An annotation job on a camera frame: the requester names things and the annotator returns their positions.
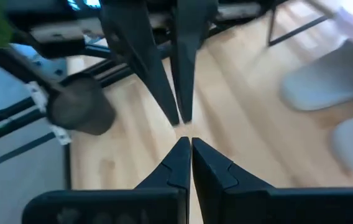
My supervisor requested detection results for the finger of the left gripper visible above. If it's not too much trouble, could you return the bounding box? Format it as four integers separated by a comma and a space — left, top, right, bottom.
169, 0, 264, 124
29, 0, 181, 127

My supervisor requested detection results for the lit blue screen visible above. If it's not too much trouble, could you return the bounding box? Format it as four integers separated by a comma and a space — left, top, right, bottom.
66, 0, 102, 11

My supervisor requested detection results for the thin black shelf frame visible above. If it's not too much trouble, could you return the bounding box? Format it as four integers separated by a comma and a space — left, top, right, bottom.
267, 0, 332, 48

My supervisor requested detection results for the black table frame rail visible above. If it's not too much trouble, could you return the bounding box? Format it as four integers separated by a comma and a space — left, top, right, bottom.
85, 40, 177, 90

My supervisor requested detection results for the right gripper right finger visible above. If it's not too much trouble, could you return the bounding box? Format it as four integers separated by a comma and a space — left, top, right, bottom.
191, 137, 353, 224

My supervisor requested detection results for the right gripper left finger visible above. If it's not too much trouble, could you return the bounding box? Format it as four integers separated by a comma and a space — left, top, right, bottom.
22, 136, 192, 224

